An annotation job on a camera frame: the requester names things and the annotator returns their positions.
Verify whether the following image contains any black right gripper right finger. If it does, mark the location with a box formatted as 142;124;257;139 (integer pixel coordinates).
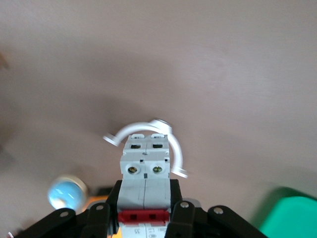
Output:
164;179;268;238

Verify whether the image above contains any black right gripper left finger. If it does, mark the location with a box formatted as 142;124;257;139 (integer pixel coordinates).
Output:
14;179;123;238

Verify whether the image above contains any white circuit breaker red switch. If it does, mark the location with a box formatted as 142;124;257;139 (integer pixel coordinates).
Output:
119;133;172;238

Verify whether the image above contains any orange button box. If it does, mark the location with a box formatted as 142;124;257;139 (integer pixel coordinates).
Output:
84;187;122;238

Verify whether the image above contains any blue dome push button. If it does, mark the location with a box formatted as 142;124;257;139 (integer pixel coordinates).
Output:
47;174;89;212

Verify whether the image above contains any small white pipe clamp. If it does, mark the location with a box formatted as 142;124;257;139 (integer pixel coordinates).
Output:
102;119;191;179

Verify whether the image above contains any green plastic tray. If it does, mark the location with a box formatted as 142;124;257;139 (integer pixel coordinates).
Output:
249;186;317;238

